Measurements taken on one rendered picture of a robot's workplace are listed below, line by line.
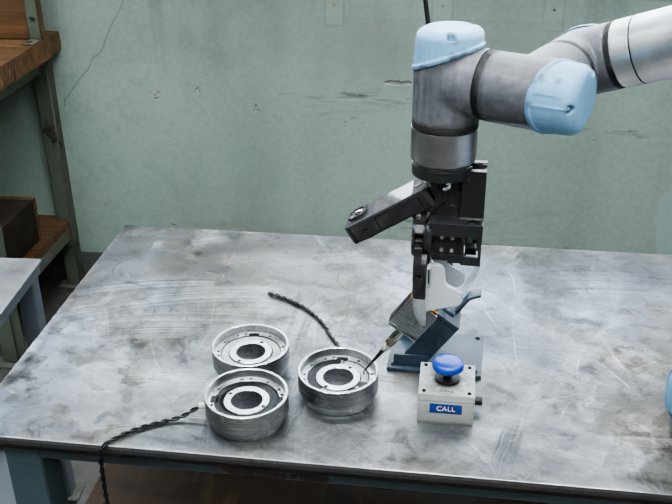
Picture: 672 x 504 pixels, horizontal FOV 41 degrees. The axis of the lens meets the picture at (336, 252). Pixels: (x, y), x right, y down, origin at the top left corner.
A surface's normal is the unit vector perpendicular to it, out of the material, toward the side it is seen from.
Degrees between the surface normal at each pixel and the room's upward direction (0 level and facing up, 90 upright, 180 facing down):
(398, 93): 90
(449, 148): 89
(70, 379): 0
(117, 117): 90
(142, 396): 0
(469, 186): 90
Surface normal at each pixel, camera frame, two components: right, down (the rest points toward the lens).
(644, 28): -0.62, -0.37
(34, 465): -0.14, 0.46
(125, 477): 0.00, -0.88
